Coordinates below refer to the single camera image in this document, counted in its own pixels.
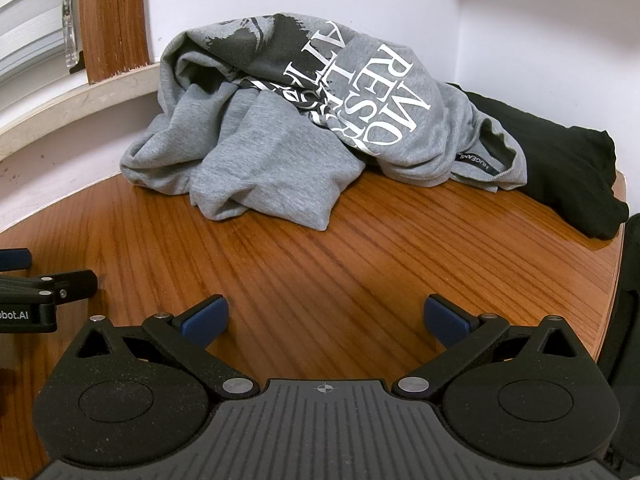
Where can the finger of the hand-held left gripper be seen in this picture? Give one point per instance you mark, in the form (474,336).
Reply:
(70,282)
(15,259)

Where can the beige window sill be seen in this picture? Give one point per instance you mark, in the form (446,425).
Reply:
(75,105)

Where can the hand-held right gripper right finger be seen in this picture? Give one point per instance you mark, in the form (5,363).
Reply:
(445,322)

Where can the grey printed sweatshirt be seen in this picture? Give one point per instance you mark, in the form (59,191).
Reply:
(280,160)

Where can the grey window blind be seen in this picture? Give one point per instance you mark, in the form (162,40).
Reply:
(30,20)

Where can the wooden window frame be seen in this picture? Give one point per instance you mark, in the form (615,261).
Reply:
(112,15)

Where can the black folded garment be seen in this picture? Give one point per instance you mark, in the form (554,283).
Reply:
(555,165)

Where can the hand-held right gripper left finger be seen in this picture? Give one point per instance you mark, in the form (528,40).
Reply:
(207,317)

